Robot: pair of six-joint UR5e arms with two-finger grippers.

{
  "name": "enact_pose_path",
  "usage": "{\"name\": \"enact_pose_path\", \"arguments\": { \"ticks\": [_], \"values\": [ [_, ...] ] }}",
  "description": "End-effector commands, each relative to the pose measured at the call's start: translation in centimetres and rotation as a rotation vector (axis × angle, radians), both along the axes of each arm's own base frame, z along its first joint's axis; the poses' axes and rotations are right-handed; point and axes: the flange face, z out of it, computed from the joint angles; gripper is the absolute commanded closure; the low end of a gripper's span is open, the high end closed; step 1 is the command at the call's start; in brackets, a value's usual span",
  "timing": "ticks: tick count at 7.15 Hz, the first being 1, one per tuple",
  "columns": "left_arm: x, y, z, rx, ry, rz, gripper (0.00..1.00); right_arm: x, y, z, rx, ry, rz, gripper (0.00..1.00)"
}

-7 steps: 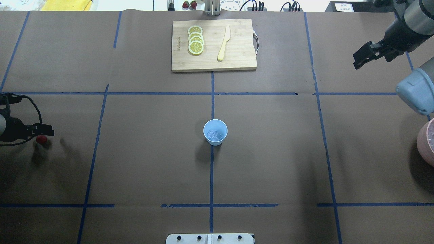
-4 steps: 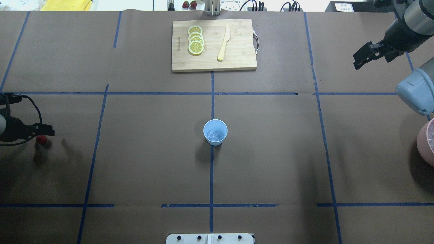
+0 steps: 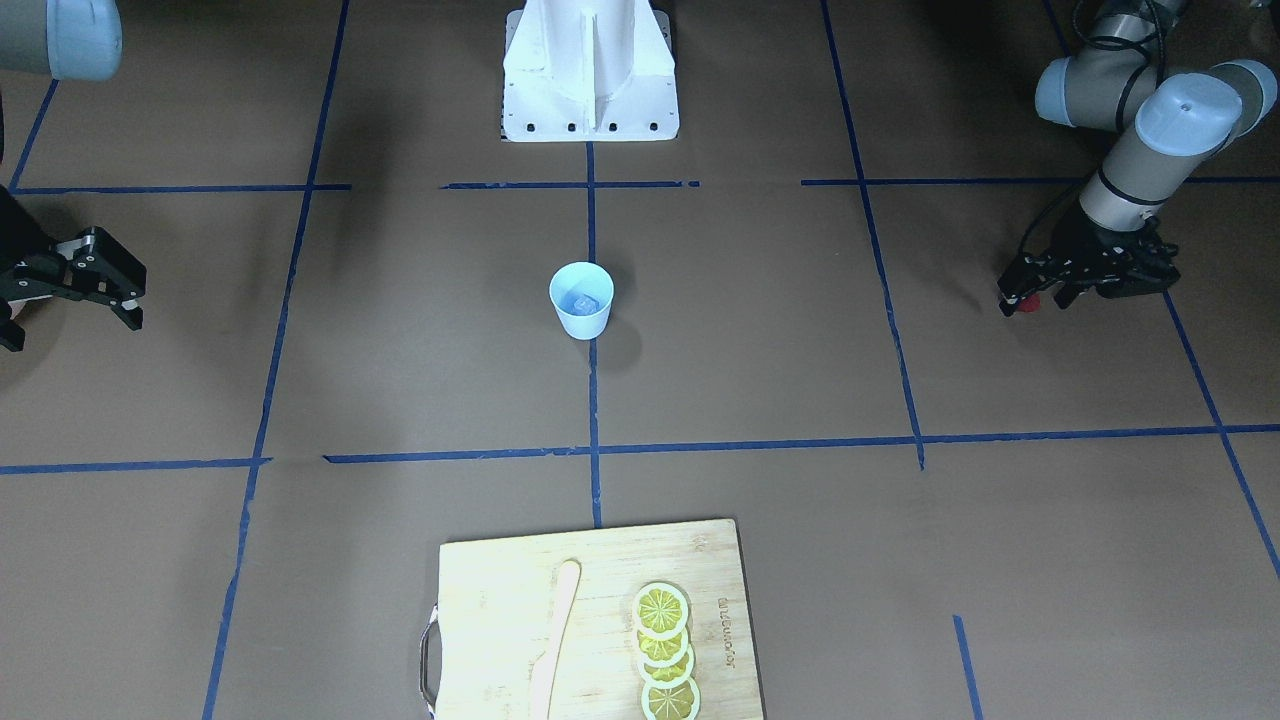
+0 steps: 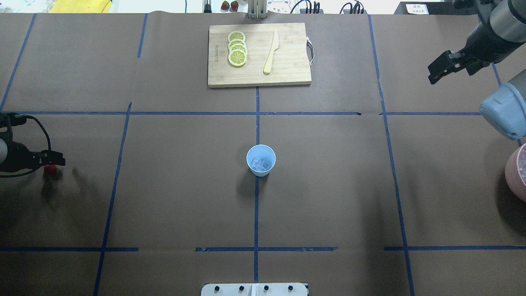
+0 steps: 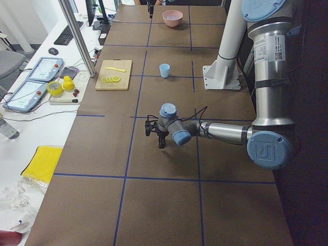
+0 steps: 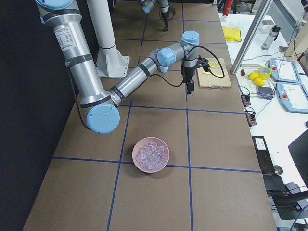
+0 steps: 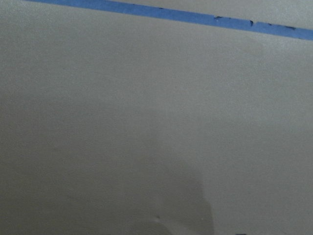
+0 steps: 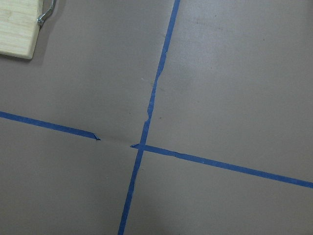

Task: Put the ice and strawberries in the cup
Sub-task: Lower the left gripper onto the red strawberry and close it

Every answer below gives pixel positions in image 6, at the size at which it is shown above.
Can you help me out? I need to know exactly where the yellow cloth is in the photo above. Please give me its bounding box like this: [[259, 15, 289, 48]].
[[222, 26, 242, 42]]

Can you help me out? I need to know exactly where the yellow tape roll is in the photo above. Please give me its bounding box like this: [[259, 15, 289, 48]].
[[257, 66, 272, 80]]

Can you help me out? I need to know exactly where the bamboo cutting board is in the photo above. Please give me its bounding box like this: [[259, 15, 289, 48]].
[[197, 58, 231, 89]]

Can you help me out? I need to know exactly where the pink bowl of ice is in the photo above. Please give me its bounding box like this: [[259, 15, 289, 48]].
[[132, 137, 170, 173]]

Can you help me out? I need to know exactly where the light blue cup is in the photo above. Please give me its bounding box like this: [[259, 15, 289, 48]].
[[160, 66, 168, 73]]

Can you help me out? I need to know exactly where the upper teach pendant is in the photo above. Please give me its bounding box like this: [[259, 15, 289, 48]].
[[268, 58, 301, 83]]

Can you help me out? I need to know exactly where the white camera pole base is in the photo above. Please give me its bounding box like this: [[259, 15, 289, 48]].
[[87, 0, 130, 78]]

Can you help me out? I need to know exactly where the lower teach pendant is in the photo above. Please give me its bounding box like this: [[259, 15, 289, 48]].
[[276, 82, 308, 114]]

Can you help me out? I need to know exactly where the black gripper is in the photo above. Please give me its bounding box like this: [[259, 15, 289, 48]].
[[161, 11, 169, 30], [181, 66, 196, 94]]

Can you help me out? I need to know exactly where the aluminium frame post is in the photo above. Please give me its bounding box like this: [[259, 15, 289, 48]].
[[230, 0, 273, 75]]

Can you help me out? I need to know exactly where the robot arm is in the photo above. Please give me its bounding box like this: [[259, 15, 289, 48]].
[[36, 0, 200, 134], [138, 0, 172, 31]]

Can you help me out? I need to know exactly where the clear water bottle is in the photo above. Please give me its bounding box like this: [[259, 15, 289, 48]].
[[261, 25, 281, 50]]

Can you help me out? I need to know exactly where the yellow lemon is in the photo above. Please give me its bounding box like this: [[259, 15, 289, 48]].
[[253, 78, 265, 87], [248, 72, 259, 81]]

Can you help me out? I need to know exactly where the teach pendant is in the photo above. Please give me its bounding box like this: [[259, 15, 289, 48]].
[[268, 58, 301, 83], [276, 82, 308, 114]]

